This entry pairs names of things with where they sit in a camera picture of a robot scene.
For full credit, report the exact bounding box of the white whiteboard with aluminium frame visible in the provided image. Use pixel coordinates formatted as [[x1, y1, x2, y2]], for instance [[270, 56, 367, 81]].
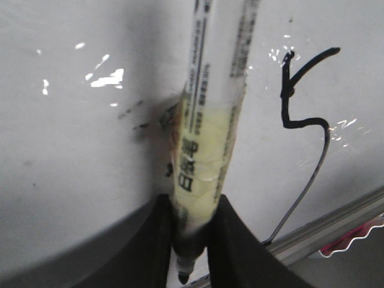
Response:
[[1, 1, 383, 287]]

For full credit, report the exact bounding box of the red white wavy-edged object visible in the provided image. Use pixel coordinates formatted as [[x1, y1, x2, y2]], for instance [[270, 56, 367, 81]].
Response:
[[319, 214, 383, 259]]

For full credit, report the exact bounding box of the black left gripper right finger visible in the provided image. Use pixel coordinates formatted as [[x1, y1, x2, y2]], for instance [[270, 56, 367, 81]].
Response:
[[208, 194, 312, 288]]

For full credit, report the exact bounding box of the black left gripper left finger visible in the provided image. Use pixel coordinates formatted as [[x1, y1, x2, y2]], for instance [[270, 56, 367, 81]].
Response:
[[1, 194, 172, 287]]

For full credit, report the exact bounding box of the white black-tipped whiteboard marker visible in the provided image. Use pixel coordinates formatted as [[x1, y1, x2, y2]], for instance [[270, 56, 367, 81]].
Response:
[[170, 1, 259, 284]]

